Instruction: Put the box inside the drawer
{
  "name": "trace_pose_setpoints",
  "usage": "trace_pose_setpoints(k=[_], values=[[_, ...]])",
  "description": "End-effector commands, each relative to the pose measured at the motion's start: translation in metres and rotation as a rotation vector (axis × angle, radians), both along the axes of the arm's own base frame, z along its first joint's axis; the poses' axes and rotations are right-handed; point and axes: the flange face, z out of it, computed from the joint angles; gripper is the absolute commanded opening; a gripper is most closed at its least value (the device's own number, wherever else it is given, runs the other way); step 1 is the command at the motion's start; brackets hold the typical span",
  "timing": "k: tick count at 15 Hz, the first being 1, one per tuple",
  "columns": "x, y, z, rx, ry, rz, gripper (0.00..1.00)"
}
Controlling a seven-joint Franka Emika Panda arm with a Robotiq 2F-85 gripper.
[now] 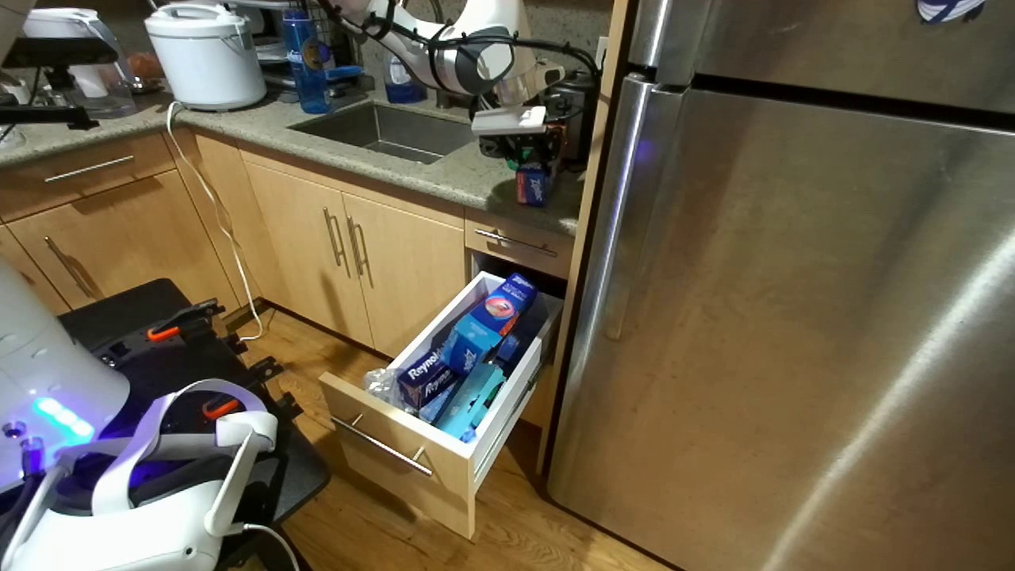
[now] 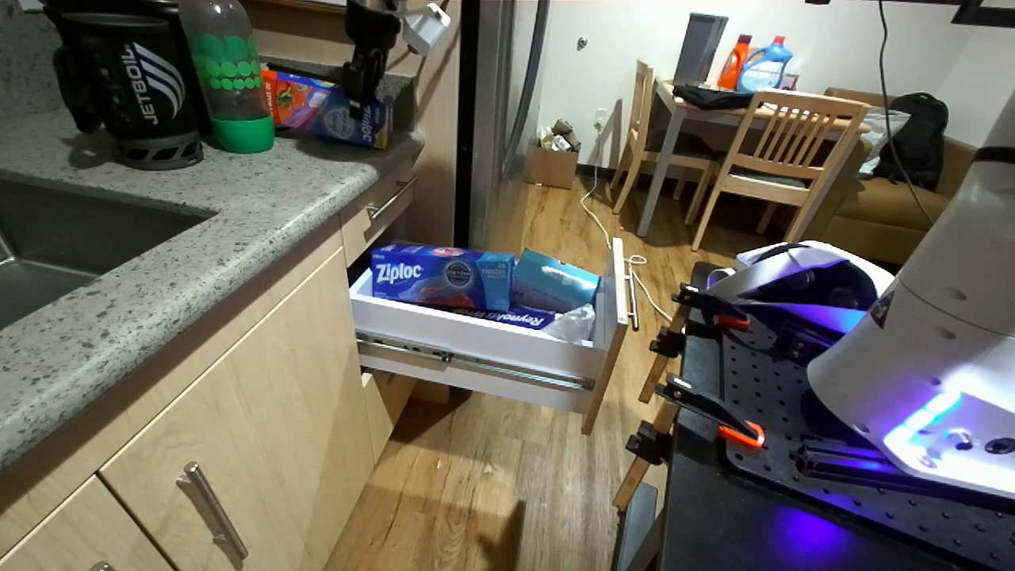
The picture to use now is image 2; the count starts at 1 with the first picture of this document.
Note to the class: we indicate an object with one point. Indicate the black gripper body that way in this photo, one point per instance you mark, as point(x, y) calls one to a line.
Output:
point(372, 26)

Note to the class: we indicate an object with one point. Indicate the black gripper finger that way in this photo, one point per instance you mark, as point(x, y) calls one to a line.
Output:
point(374, 78)
point(353, 78)

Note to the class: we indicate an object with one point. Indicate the blue Ziploc box orange end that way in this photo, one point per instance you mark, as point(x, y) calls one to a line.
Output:
point(317, 110)

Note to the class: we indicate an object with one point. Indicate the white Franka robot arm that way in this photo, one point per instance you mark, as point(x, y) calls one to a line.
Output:
point(951, 319)

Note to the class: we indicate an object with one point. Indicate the small cardboard box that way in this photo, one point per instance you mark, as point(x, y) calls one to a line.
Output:
point(552, 167)

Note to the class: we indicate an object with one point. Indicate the blue Ziploc freezer gallon box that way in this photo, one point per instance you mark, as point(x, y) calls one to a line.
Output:
point(422, 274)

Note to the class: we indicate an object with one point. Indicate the teal cardboard box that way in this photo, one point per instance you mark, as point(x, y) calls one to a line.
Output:
point(552, 284)

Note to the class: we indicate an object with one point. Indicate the dark blue Reynolds box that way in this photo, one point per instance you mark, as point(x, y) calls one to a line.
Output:
point(525, 319)

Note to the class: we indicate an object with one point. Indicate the white wooden drawer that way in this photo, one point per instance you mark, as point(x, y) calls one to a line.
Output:
point(478, 343)

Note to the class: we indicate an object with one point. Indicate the green plastic bottle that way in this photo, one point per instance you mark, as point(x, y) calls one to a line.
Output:
point(226, 75)

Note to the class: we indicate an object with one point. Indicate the black Jetboil cooking pot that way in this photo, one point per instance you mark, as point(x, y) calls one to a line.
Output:
point(127, 75)

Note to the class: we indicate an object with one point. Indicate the wooden chair plain back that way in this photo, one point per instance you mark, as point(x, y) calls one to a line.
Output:
point(645, 130)

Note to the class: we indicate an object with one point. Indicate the clear plastic bag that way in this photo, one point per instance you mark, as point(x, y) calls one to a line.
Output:
point(575, 319)

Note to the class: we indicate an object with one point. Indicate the grey laptop screen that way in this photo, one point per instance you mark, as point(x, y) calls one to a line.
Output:
point(700, 49)

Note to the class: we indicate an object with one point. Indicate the steel kitchen sink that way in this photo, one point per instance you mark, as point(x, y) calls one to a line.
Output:
point(50, 243)

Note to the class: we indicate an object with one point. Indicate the wooden dining table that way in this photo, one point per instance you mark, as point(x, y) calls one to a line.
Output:
point(719, 115)

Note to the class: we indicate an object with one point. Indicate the orange detergent bottle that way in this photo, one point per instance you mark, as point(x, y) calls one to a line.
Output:
point(733, 64)

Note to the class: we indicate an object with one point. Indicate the blue detergent jug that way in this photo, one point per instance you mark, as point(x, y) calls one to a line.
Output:
point(769, 69)

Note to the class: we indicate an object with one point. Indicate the black clamp orange tip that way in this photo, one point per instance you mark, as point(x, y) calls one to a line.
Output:
point(719, 307)
point(719, 415)

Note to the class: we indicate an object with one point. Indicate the wooden chair slatted back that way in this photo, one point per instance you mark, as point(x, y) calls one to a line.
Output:
point(787, 147)

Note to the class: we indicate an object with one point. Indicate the purple lit dome device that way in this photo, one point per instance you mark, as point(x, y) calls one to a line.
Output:
point(804, 288)

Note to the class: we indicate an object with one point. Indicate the perforated mounting board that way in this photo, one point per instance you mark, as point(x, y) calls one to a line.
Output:
point(772, 402)

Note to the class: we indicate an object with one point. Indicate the brown sofa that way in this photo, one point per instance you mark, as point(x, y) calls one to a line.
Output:
point(897, 216)

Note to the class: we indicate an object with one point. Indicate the black bag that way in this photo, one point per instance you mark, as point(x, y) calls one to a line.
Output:
point(915, 139)

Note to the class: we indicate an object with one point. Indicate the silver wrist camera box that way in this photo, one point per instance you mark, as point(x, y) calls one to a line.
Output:
point(427, 26)

